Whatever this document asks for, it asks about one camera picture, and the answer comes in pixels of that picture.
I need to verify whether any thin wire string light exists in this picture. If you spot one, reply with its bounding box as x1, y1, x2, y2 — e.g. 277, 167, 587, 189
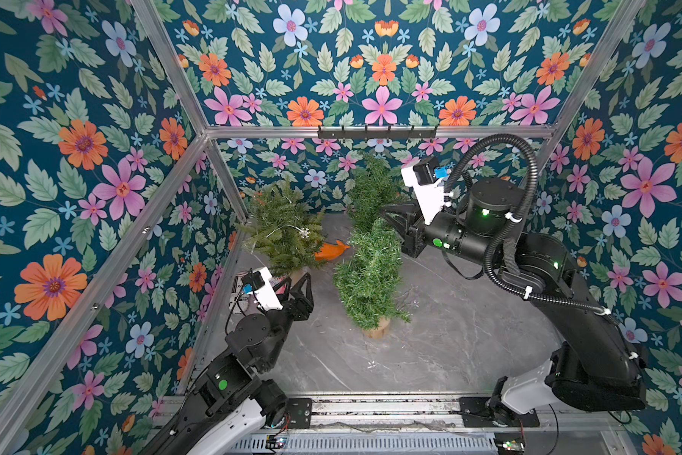
249, 224, 312, 249

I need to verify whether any light green fern christmas tree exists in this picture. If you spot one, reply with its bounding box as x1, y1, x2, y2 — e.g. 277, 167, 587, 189
240, 180, 324, 276

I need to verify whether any dark green tree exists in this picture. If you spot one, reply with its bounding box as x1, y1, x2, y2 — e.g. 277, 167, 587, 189
333, 218, 410, 339
348, 155, 405, 232

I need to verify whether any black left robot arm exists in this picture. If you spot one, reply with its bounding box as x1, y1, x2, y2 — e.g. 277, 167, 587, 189
142, 268, 314, 454

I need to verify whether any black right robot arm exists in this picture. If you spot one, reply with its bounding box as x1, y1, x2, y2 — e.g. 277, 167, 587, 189
381, 178, 646, 424

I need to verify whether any orange plush toy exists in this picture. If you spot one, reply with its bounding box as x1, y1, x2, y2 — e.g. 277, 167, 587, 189
314, 240, 350, 262

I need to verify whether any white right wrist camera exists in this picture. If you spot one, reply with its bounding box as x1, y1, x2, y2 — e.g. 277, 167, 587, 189
401, 155, 452, 226

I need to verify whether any black hook rail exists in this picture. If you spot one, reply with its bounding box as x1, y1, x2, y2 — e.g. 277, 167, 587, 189
316, 125, 437, 141

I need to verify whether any black corrugated cable hose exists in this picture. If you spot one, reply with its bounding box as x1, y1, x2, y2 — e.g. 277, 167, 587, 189
442, 133, 612, 317

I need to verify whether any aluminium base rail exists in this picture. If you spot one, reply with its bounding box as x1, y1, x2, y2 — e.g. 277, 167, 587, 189
163, 391, 621, 455

